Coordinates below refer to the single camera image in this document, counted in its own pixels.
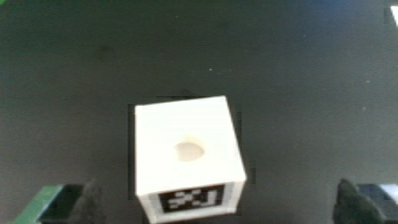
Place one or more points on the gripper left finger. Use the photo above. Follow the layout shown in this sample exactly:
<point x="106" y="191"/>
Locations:
<point x="66" y="204"/>

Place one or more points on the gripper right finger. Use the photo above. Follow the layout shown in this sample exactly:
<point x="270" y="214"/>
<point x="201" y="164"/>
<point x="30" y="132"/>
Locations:
<point x="366" y="203"/>

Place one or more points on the white cube leg block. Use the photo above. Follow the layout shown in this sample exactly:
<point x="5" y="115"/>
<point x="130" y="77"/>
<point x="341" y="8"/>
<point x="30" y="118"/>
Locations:
<point x="188" y="167"/>

